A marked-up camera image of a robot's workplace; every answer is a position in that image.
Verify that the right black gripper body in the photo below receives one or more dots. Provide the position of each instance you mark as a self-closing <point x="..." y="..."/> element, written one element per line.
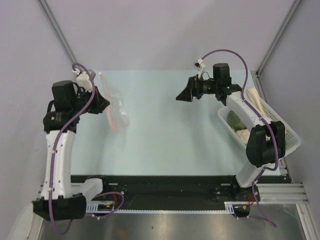
<point x="203" y="87"/>

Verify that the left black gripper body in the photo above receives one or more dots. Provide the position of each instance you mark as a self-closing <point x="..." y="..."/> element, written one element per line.
<point x="87" y="95"/>

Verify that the clear pink zip top bag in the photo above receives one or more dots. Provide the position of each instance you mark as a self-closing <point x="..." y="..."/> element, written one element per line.
<point x="116" y="115"/>

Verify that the green lettuce cabbage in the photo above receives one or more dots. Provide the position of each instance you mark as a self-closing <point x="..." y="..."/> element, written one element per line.
<point x="268" y="138"/>

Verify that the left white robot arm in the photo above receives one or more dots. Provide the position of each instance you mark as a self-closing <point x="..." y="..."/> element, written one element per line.
<point x="58" y="201"/>

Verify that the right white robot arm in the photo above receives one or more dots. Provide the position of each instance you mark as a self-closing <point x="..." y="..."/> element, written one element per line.
<point x="266" y="143"/>

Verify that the green netted melon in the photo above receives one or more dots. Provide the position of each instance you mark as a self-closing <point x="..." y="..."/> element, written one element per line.
<point x="235" y="122"/>

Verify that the white cauliflower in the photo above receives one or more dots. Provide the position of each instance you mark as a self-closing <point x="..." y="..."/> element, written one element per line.
<point x="244" y="135"/>

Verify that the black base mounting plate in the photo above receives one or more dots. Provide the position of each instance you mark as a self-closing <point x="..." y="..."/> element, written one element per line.
<point x="177" y="193"/>

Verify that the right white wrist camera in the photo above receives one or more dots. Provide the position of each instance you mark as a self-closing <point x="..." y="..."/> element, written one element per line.
<point x="200" y="66"/>

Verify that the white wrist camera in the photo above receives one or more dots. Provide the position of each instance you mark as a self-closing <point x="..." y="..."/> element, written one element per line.
<point x="200" y="66"/>
<point x="83" y="78"/>

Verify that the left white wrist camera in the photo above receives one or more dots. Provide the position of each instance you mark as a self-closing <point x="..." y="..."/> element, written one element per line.
<point x="83" y="78"/>

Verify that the aluminium frame rail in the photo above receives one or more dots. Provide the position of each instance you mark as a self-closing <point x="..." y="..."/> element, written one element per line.
<point x="282" y="193"/>

